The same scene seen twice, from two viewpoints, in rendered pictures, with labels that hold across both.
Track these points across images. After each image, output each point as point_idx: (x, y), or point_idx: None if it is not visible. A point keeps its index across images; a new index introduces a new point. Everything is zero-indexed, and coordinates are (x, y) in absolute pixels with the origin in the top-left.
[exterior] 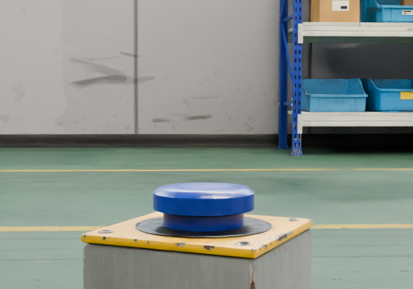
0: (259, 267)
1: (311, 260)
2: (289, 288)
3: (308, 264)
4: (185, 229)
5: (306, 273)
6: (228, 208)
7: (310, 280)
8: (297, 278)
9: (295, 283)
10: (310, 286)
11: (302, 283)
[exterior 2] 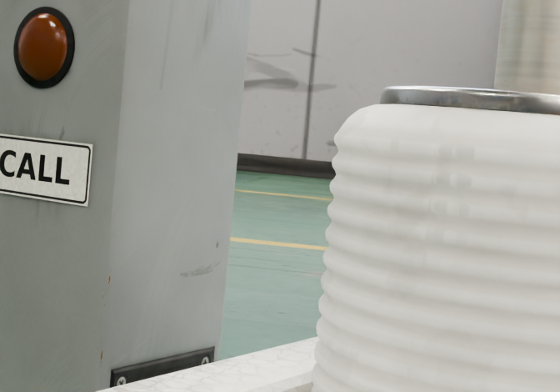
0: None
1: None
2: None
3: None
4: None
5: None
6: None
7: None
8: None
9: None
10: (248, 4)
11: None
